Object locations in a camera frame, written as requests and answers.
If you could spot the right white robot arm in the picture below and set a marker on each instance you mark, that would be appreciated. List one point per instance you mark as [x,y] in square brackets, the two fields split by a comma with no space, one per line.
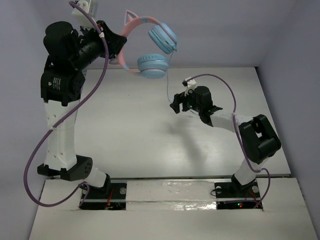
[258,139]

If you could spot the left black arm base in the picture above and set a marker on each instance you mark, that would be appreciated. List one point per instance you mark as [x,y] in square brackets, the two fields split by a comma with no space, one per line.
[113,200]

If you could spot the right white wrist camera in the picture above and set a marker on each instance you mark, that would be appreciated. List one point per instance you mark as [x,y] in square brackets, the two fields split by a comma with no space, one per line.
[190,85]

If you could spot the white foam front panel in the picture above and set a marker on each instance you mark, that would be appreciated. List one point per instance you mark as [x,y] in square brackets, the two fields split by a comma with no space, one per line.
[170,195]

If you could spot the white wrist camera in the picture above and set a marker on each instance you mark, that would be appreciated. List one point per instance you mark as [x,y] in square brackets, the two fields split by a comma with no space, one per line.
[85,9]
[190,85]

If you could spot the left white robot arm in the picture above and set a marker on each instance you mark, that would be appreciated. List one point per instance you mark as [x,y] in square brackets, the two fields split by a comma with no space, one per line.
[61,87]

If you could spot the pink blue cat-ear headphones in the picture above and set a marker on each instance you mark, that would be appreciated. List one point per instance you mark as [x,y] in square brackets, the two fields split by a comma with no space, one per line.
[152,43]

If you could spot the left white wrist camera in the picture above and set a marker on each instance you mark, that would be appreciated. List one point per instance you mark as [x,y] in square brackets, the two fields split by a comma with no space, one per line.
[85,9]

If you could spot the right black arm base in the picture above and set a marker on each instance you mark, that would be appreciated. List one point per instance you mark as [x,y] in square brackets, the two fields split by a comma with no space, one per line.
[231,195]

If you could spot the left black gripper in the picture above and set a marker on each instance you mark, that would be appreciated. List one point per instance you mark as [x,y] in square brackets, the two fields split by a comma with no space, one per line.
[105,39]

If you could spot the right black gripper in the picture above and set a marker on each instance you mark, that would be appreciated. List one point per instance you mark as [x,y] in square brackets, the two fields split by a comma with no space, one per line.
[180,98]

